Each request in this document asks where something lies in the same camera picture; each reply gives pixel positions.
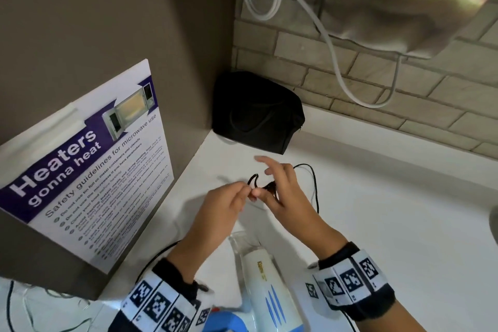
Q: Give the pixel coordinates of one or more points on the microwave safety poster board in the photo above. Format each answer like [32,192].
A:
[97,172]

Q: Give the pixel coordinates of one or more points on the black zip pouch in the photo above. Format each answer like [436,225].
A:
[256,112]

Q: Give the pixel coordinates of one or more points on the person's left forearm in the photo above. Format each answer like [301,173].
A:
[182,263]

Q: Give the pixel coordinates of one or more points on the left wristband with marker tags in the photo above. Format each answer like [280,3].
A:
[159,300]

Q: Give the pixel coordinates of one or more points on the person's left thumb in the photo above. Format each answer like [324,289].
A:
[239,203]

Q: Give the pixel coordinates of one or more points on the white and blue hair dryer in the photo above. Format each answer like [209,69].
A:
[268,289]

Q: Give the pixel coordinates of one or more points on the person's right thumb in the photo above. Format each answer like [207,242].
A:
[261,194]

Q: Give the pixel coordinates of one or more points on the wristband with marker tags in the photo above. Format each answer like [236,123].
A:
[159,300]
[350,281]

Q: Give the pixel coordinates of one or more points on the person's right hand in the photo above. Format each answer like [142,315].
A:
[295,211]

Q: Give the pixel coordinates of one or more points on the person's left hand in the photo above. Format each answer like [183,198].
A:
[212,219]

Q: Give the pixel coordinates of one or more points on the right wristband with marker tags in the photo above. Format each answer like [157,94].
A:
[350,281]

